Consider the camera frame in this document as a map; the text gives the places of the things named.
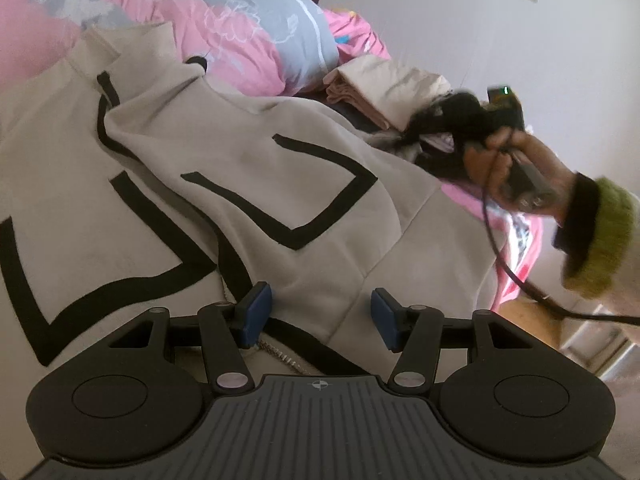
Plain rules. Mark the pink and grey quilt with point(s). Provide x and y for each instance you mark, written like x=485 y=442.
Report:
x=250 y=45

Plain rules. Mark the person's right hand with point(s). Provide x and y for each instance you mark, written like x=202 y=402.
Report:
x=540 y=157

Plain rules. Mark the dark folded garment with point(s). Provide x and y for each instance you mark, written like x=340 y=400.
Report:
x=352 y=112

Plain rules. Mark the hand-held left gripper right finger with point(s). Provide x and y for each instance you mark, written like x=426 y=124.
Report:
x=385 y=320

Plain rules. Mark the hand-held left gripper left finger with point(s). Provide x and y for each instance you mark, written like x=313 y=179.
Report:
x=257 y=315

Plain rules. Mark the pink quilt with coloured shapes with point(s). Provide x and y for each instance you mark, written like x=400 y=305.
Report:
x=357 y=35

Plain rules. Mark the beige jacket with black lines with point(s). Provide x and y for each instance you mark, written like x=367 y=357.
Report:
x=250 y=135

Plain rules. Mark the folded beige garment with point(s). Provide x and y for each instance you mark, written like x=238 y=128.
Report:
x=395 y=85

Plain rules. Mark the pink floral bed sheet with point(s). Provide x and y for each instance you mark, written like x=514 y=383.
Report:
x=515 y=240

